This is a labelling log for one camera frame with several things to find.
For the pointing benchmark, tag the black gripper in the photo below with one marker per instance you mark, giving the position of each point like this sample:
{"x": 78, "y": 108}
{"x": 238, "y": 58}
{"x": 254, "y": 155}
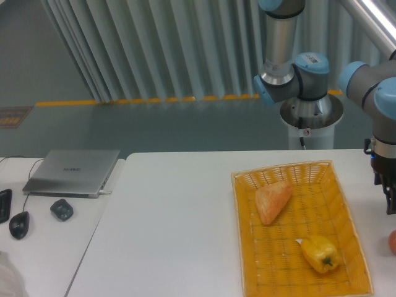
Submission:
{"x": 384, "y": 174}

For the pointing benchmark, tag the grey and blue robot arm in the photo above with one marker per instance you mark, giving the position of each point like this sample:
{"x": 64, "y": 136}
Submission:
{"x": 300, "y": 83}

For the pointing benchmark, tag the triangular toasted bread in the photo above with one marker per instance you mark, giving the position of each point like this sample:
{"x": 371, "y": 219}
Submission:
{"x": 271, "y": 199}

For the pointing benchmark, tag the orange round fruit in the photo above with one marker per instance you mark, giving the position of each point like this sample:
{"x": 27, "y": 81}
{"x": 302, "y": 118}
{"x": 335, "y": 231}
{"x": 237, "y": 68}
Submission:
{"x": 392, "y": 242}

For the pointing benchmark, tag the yellow bell pepper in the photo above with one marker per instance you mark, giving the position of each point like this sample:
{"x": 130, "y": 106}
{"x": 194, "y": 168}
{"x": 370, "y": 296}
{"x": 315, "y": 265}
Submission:
{"x": 320, "y": 253}

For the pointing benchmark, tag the yellow woven basket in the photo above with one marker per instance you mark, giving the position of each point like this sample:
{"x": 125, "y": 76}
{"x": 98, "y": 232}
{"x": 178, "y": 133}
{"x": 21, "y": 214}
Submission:
{"x": 272, "y": 262}

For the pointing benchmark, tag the silver closed laptop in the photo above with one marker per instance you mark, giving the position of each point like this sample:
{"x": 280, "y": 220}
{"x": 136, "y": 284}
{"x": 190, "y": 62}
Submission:
{"x": 72, "y": 173}

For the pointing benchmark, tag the black 3D controller puck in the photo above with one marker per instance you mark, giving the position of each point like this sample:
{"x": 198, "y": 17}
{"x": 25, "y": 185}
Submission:
{"x": 62, "y": 210}

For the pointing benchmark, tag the black computer mouse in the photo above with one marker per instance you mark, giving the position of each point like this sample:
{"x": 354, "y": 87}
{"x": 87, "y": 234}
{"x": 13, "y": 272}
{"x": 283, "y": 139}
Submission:
{"x": 19, "y": 225}

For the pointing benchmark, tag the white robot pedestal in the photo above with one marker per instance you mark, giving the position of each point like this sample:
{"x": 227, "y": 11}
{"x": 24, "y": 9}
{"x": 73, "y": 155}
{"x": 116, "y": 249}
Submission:
{"x": 311, "y": 124}

